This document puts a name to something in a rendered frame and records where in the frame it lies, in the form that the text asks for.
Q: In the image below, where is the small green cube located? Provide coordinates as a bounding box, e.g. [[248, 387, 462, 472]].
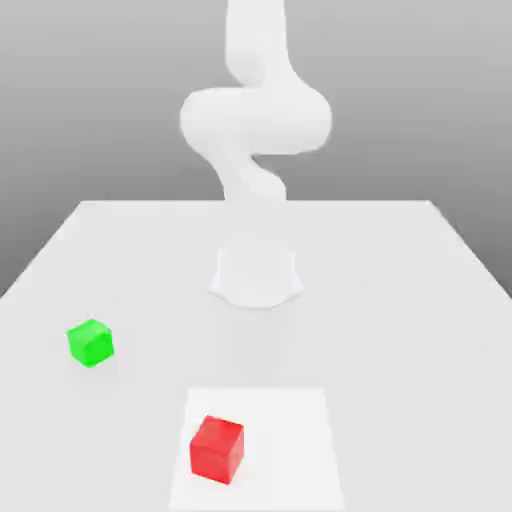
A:
[[65, 318, 116, 369]]

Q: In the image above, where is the small red cube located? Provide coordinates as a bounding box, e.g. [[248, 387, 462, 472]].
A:
[[188, 414, 246, 486]]

